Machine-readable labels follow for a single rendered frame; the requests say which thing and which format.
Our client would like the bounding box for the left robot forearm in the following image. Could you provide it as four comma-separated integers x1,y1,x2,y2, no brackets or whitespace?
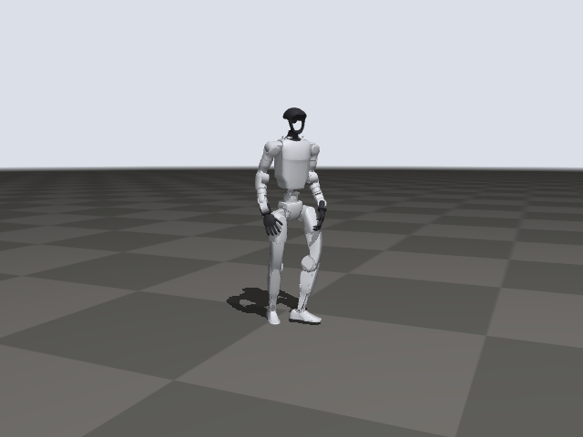
309,175,327,207

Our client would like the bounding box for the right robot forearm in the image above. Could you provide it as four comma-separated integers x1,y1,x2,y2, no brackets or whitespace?
255,172,269,213

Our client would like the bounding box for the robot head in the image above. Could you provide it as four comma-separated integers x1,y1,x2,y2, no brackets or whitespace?
283,107,307,141

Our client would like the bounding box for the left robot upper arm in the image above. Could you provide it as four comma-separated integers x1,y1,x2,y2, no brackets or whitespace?
306,142,320,184

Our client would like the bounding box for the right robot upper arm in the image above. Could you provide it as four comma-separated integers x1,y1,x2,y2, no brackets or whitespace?
256,141,282,184

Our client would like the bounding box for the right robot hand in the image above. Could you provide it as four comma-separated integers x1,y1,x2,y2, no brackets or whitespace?
260,204,283,236

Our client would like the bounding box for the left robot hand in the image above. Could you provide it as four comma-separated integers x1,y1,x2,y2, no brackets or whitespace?
313,200,326,231

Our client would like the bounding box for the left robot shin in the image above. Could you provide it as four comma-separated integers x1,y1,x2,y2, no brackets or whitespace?
297,263,321,313

